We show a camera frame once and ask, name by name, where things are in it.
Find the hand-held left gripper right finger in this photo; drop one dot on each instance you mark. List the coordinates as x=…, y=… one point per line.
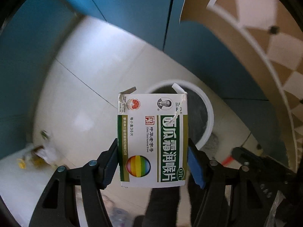
x=195, y=170

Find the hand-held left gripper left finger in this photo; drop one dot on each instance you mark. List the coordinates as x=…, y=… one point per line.
x=109, y=170

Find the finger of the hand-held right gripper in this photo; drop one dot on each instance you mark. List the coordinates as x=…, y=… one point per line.
x=246, y=157

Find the red stick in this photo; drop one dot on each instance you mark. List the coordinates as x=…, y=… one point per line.
x=227, y=160

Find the white green medicine box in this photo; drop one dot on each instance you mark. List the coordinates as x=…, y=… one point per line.
x=151, y=144

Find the white round trash bin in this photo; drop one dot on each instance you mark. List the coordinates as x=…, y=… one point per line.
x=205, y=120

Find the clear plastic wrapper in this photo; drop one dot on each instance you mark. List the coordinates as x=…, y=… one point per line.
x=280, y=205

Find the clear plastic bag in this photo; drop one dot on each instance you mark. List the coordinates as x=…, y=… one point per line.
x=114, y=211

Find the brown wrapper scrap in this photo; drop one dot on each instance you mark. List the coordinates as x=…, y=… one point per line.
x=37, y=151

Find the yellow wrapper scrap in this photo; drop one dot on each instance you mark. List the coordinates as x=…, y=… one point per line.
x=21, y=163

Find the blue cabinet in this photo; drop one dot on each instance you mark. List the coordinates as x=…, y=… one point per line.
x=132, y=7

